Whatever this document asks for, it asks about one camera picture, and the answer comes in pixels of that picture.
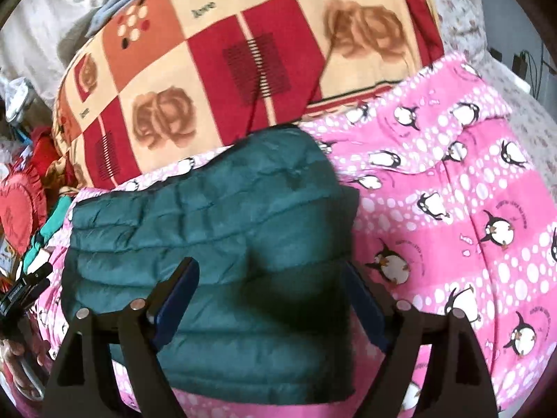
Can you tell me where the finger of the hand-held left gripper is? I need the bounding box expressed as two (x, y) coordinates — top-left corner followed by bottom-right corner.
(17, 262), (54, 293)

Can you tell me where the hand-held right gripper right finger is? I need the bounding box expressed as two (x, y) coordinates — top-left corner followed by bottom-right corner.
(343, 262), (499, 418)

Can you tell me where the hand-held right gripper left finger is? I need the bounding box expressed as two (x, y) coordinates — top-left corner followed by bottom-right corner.
(41, 258), (201, 418)

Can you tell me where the green puffer jacket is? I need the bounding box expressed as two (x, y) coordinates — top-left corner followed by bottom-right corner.
(61, 125), (362, 401)

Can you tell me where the person's left hand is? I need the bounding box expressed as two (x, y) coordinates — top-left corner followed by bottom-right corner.
(0, 337), (52, 401)

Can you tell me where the teal cloth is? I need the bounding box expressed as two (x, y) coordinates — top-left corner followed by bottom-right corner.
(22, 196), (72, 271)

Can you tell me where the red heart cushion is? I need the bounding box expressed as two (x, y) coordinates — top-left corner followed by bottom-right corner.
(0, 157), (49, 254)

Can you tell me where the red cloth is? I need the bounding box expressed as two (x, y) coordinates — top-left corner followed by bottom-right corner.
(16, 125), (67, 184)

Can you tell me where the pink penguin blanket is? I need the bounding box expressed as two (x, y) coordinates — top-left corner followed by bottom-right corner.
(26, 52), (557, 418)

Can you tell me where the white cloth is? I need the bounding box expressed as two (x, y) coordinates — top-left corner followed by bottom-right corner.
(0, 0), (146, 92)

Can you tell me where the red checkered rose blanket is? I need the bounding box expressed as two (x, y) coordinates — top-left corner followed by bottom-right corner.
(51, 0), (445, 190)

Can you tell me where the white floral bed sheet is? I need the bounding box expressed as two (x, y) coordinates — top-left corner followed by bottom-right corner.
(424, 0), (557, 192)

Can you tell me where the black cable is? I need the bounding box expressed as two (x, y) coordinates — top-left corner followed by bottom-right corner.
(521, 49), (555, 99)

